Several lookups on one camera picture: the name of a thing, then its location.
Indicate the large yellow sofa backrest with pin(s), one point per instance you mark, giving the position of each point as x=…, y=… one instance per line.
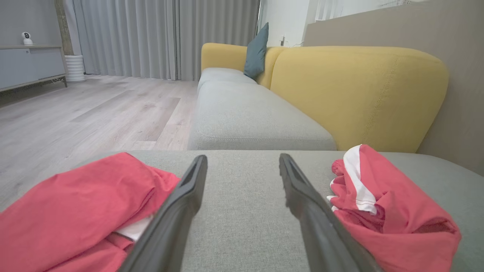
x=359, y=98

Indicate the grey pleated curtain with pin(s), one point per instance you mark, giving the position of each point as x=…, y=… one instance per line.
x=132, y=37

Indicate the brown wooden pillar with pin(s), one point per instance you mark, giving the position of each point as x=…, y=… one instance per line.
x=64, y=30

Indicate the beige partition panel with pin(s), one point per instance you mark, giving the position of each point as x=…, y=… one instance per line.
x=465, y=94

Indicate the grey sofa seat cushion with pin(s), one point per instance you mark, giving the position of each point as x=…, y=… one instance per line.
x=245, y=117

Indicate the small yellow sofa backrest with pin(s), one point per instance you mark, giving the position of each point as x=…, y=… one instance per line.
x=223, y=56

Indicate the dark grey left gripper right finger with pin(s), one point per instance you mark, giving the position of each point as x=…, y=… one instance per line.
x=321, y=234

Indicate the grey sideboard cabinet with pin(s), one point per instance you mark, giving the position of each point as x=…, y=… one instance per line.
x=30, y=64

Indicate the small white security camera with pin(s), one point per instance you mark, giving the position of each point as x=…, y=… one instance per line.
x=27, y=37

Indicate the grey fabric sofa ottoman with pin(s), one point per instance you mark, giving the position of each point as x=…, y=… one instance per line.
x=245, y=211

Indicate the white ribbed cylindrical bin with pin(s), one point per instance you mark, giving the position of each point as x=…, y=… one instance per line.
x=75, y=68

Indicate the red shorts with white stripe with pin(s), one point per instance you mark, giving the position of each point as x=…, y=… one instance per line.
x=408, y=211

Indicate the red basketball jersey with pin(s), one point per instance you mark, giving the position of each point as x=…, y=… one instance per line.
x=75, y=196

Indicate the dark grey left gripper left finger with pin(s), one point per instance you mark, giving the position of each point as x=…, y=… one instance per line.
x=170, y=226

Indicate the teal throw cushion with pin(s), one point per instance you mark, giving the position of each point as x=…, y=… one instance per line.
x=256, y=53

